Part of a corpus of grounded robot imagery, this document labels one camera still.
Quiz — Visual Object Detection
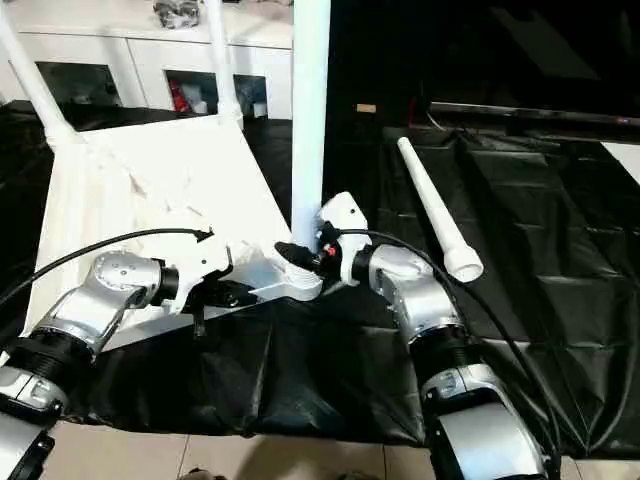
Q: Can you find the black left camera cable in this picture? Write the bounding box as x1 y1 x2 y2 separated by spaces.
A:
0 226 215 307

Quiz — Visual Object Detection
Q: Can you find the white plastic table leg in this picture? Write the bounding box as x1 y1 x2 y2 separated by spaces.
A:
397 138 485 285
204 0 245 130
284 0 334 294
0 0 85 147

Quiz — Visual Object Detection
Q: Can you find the white plastic table top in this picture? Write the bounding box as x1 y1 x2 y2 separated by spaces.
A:
22 112 324 354

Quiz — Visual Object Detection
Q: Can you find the dark long bar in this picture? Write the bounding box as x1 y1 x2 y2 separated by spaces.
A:
429 100 640 130

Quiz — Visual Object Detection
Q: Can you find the white glass-door cabinet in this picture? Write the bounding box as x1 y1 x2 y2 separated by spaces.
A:
0 0 296 121

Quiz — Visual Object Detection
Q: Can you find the white flat board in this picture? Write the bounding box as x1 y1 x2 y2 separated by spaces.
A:
599 140 640 185

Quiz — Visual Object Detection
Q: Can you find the black table mat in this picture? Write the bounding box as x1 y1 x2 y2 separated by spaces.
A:
0 97 640 459

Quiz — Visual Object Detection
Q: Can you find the dark bundle on cabinet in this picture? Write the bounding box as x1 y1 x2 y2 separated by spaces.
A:
152 0 200 30

